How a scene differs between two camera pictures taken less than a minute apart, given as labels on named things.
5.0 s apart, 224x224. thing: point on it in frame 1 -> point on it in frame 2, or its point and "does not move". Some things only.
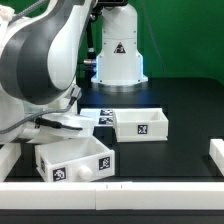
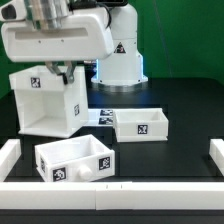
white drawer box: (140, 125) does not move
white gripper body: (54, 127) -> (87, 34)
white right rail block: (216, 152) does not move
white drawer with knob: (74, 159) does not move
